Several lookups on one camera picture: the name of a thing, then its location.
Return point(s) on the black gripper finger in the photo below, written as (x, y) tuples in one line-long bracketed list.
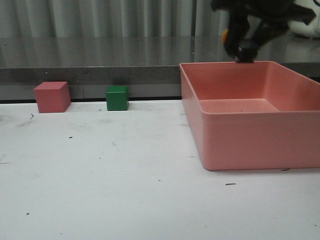
[(267, 31), (238, 26)]

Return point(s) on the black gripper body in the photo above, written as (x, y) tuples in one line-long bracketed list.
[(274, 11)]

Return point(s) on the yellow push button switch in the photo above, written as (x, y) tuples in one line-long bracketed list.
[(247, 50)]

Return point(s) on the white appliance in background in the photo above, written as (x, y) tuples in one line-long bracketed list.
[(312, 30)]

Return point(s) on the pink plastic bin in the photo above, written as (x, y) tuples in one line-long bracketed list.
[(248, 116)]

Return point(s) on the grey stone counter ledge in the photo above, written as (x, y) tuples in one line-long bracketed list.
[(148, 66)]

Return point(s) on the green cube block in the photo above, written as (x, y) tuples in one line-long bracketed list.
[(117, 98)]

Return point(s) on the pink cube block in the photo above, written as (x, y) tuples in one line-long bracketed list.
[(52, 96)]

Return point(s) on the grey pleated curtain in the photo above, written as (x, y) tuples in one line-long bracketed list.
[(109, 18)]

